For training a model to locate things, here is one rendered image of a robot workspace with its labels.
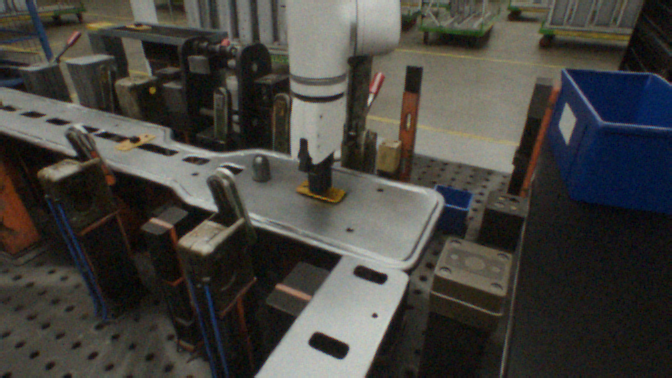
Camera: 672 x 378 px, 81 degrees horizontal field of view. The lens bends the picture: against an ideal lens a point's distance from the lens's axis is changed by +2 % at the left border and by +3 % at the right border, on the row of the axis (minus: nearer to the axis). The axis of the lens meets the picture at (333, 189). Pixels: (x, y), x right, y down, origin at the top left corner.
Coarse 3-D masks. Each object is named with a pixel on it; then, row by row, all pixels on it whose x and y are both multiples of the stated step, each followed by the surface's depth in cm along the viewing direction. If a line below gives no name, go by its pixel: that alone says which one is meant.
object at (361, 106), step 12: (348, 60) 68; (360, 60) 67; (360, 72) 71; (348, 84) 72; (360, 84) 72; (348, 96) 73; (360, 96) 73; (348, 108) 74; (360, 108) 73; (348, 120) 75; (360, 120) 73; (348, 132) 76; (360, 132) 74
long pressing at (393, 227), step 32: (0, 96) 113; (32, 96) 112; (0, 128) 94; (32, 128) 93; (64, 128) 93; (96, 128) 94; (128, 128) 93; (160, 128) 93; (128, 160) 80; (160, 160) 80; (224, 160) 80; (288, 160) 80; (192, 192) 69; (256, 192) 69; (288, 192) 69; (352, 192) 69; (384, 192) 69; (416, 192) 69; (256, 224) 62; (288, 224) 61; (320, 224) 61; (352, 224) 61; (384, 224) 61; (416, 224) 61; (384, 256) 55; (416, 256) 55
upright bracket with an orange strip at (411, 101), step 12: (408, 72) 66; (420, 72) 66; (408, 84) 67; (420, 84) 67; (408, 96) 68; (420, 96) 69; (408, 108) 69; (408, 132) 72; (408, 144) 73; (408, 156) 74; (408, 168) 75; (396, 180) 78; (408, 180) 77
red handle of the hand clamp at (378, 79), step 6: (378, 78) 80; (384, 78) 81; (372, 84) 79; (378, 84) 79; (372, 90) 78; (378, 90) 79; (372, 96) 78; (372, 102) 79; (354, 126) 76; (354, 132) 75
